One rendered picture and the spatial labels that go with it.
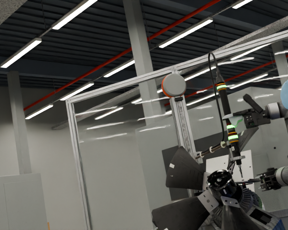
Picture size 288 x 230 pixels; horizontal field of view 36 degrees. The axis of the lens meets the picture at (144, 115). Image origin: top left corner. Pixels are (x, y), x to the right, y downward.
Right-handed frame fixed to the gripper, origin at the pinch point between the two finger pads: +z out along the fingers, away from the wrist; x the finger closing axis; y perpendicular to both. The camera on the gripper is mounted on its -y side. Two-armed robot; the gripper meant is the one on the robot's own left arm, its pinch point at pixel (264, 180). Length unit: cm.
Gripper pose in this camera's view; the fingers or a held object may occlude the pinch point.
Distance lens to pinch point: 201.1
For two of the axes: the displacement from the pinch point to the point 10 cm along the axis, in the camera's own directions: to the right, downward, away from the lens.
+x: 2.8, 9.4, -1.8
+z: -2.2, 2.4, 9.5
